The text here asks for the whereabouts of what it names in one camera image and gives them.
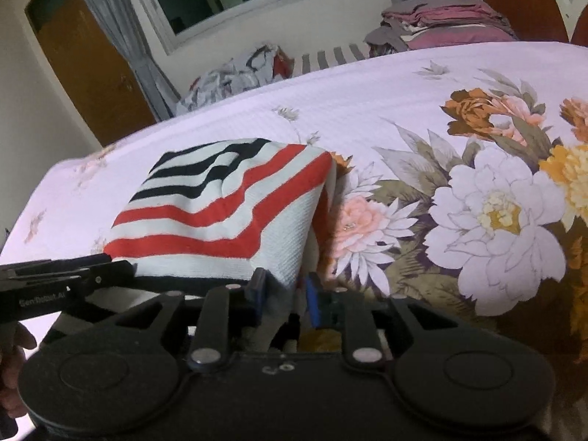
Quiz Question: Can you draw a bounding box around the white and brown headboard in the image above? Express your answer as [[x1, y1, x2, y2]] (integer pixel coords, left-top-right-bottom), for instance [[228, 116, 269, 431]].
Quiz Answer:
[[450, 0, 588, 49]]

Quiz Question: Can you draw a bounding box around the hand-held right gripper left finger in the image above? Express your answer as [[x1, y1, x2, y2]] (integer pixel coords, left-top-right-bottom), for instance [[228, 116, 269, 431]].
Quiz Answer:
[[117, 266, 270, 374]]

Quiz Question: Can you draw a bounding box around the red cloth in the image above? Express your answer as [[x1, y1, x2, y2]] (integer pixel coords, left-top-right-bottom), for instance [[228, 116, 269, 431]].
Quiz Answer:
[[273, 50, 295, 79]]

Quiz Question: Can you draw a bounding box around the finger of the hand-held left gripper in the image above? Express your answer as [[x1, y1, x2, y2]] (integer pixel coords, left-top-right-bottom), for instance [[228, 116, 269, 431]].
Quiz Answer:
[[0, 252, 137, 291]]

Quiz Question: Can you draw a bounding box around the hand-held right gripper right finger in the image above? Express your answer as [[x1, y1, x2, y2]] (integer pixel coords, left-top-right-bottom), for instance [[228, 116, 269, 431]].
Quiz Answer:
[[305, 272, 453, 374]]

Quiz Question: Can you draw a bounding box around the red black striped white sweater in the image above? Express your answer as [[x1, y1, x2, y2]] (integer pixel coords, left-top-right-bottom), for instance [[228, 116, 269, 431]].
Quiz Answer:
[[103, 138, 334, 297]]

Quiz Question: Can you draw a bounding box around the person's left hand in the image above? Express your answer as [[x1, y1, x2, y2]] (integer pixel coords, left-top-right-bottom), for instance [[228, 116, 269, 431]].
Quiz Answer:
[[0, 320, 37, 420]]

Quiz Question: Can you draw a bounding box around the grey striped cloth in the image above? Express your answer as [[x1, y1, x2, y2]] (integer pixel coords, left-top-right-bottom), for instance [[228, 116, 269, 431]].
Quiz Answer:
[[294, 43, 369, 77]]

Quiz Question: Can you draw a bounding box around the pile of grey clothes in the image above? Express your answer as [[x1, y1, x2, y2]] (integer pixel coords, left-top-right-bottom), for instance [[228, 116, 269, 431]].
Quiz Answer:
[[177, 45, 281, 116]]

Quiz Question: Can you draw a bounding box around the stack of folded pink clothes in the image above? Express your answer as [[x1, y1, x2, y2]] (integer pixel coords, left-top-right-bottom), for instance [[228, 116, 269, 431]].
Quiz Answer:
[[365, 0, 521, 58]]

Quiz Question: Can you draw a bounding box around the floral bed sheet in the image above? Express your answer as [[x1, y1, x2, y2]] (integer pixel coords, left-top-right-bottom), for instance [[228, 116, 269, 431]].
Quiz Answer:
[[0, 39, 588, 441]]

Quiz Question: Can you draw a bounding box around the brown wooden door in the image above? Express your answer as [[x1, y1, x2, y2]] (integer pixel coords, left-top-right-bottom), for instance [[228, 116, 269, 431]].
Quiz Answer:
[[25, 0, 158, 148]]

